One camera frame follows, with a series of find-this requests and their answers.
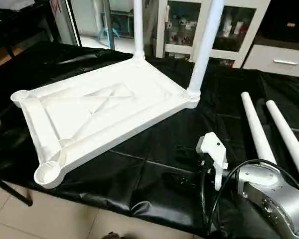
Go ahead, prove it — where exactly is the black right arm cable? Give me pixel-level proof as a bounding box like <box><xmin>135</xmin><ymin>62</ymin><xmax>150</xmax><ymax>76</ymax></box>
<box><xmin>201</xmin><ymin>158</ymin><xmax>299</xmax><ymax>236</ymax></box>

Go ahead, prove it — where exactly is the black table mat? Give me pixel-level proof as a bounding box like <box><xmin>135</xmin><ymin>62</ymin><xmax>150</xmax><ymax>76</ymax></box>
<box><xmin>0</xmin><ymin>41</ymin><xmax>299</xmax><ymax>239</ymax></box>

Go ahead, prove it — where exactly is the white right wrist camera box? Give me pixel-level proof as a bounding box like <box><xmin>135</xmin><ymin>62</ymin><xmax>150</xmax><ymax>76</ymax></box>
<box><xmin>195</xmin><ymin>131</ymin><xmax>229</xmax><ymax>193</ymax></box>

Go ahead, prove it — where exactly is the white plastic table top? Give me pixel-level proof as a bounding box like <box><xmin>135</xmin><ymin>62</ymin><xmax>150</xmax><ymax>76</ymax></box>
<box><xmin>11</xmin><ymin>52</ymin><xmax>202</xmax><ymax>190</ymax></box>

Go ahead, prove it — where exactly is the white glass door cabinet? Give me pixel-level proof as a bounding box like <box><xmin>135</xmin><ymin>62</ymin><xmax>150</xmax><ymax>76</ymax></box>
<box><xmin>155</xmin><ymin>0</ymin><xmax>271</xmax><ymax>68</ymax></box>

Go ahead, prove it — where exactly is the black metal workbench leg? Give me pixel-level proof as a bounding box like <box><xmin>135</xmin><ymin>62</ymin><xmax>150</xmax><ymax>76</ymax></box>
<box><xmin>0</xmin><ymin>173</ymin><xmax>33</xmax><ymax>207</ymax></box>

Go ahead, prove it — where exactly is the white drawer unit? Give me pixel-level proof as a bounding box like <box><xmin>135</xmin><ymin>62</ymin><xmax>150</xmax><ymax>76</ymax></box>
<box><xmin>243</xmin><ymin>44</ymin><xmax>299</xmax><ymax>79</ymax></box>

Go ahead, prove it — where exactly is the white plastic table leg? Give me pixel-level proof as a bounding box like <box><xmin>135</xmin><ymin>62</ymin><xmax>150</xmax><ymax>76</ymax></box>
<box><xmin>265</xmin><ymin>100</ymin><xmax>299</xmax><ymax>193</ymax></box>
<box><xmin>240</xmin><ymin>92</ymin><xmax>279</xmax><ymax>166</ymax></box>
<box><xmin>185</xmin><ymin>0</ymin><xmax>225</xmax><ymax>103</ymax></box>
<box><xmin>133</xmin><ymin>0</ymin><xmax>146</xmax><ymax>63</ymax></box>

